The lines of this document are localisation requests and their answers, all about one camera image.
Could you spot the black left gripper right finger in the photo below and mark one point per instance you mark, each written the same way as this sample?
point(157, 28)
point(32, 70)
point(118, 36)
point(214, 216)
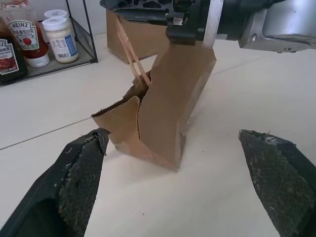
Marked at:
point(281, 177)

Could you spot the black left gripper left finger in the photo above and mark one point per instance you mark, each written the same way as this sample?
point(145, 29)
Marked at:
point(49, 187)

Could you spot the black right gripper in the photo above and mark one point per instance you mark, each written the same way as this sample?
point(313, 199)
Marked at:
point(187, 22)

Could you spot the brown cardboard box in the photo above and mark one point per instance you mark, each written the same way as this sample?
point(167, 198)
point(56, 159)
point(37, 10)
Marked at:
point(143, 39)

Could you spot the white mayonnaise jar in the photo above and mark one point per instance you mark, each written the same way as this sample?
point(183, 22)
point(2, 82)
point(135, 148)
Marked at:
point(55, 14)
point(61, 42)

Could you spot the Heinz red ketchup bottle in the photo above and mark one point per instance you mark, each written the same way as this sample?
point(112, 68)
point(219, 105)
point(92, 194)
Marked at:
point(29, 39)

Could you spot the Heinz dark sauce bottle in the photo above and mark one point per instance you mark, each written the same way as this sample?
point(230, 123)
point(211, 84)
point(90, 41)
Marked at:
point(10, 61)

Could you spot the red sauce bottle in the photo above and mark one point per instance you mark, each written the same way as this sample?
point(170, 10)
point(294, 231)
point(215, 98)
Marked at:
point(4, 22)

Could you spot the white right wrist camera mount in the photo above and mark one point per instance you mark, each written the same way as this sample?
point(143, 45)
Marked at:
point(211, 22)

